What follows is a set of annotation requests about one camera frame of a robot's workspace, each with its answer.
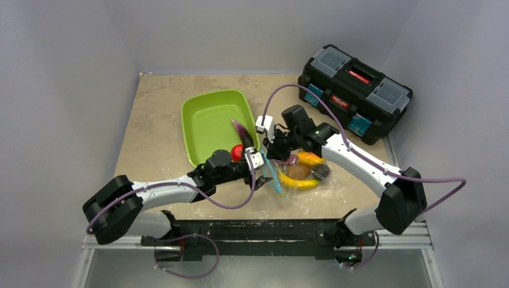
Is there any red fake apple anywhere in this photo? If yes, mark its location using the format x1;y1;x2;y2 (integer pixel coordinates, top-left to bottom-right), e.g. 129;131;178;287
230;144;244;162

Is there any brown fake kiwi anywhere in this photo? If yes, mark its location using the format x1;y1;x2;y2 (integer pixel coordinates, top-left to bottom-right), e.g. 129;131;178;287
285;163;312;181

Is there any clear zip top bag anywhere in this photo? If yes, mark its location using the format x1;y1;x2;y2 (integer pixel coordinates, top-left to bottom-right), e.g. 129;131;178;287
261;149;331;198

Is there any purple fake eggplant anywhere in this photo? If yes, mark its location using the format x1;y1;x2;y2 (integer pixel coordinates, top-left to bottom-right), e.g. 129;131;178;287
230;119;255;147

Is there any yellow fake banana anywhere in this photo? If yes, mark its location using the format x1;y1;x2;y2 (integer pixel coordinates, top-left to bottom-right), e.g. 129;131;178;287
279;172;321;190

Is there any magenta fake sweet potato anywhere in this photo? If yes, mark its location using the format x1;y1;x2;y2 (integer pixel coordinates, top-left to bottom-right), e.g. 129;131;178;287
274;154;299;166

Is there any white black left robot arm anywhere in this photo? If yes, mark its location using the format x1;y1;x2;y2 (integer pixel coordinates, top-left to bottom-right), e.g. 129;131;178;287
82;147;273;245

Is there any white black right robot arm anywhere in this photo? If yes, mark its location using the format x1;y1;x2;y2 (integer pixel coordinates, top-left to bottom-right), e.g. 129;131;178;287
256;104;427;244

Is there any orange fake mango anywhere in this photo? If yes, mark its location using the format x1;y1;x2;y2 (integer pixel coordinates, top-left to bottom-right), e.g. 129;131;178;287
297;151;325;166

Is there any green plastic tray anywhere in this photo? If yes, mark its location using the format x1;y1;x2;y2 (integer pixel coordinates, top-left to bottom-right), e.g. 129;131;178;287
181;89;261;167

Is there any black toolbox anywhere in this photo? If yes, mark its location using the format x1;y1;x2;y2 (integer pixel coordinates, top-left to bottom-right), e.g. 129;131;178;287
298;44;413;145

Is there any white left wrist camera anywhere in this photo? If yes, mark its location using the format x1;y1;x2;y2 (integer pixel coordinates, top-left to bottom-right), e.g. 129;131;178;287
244;147;265;172

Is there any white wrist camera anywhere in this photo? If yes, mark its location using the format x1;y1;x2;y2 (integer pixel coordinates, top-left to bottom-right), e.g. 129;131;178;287
255;115;276;143
244;147;265;172

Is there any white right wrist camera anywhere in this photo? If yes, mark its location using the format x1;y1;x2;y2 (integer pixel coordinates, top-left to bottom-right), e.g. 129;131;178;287
255;115;276;143

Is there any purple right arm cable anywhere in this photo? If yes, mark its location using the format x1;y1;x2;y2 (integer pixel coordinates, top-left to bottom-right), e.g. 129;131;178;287
260;83;467;271

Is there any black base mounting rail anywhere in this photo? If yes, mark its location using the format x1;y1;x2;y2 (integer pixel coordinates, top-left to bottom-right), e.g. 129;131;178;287
140;217;377;264

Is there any aluminium frame rail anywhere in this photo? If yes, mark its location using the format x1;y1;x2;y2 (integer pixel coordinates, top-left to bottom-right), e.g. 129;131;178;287
83;219;443;287

